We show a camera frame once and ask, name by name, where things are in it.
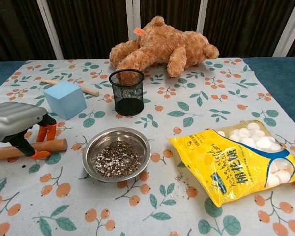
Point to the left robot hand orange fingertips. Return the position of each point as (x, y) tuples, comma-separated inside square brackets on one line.
[(12, 118)]

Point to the brown wooden rod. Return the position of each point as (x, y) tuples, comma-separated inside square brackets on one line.
[(54, 145)]

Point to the thin wooden stick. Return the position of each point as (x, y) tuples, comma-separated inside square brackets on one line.
[(91, 91)]

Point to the stainless steel bowl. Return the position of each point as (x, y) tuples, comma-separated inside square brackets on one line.
[(113, 135)]

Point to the light blue foam cube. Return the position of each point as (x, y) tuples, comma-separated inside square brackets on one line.
[(64, 100)]

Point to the crushed dark seeds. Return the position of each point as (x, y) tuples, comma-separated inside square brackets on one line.
[(118, 159)]

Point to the black mesh pen cup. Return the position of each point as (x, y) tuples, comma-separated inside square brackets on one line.
[(127, 103)]

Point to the brown teddy bear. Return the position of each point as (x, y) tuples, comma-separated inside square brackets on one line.
[(167, 44)]

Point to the yellow marshmallow bag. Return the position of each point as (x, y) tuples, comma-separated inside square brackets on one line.
[(211, 167)]

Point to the white partition post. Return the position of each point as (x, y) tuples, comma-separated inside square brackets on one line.
[(50, 29), (201, 14), (288, 27), (133, 17)]

